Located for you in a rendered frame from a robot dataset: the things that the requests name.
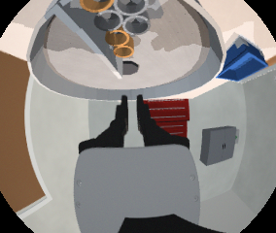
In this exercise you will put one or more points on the blue crate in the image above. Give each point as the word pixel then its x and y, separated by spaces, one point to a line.
pixel 250 61

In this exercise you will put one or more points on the bronze bushing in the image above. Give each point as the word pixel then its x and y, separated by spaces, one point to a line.
pixel 95 7
pixel 127 51
pixel 117 40

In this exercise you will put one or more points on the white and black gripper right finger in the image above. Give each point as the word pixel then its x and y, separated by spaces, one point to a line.
pixel 153 135

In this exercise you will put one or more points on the dark grey cylinder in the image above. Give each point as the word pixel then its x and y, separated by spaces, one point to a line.
pixel 137 28
pixel 131 10
pixel 108 24

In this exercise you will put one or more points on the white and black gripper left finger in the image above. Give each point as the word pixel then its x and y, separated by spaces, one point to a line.
pixel 113 136

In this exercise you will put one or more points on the grey round turntable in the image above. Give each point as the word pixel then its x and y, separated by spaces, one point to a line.
pixel 180 53

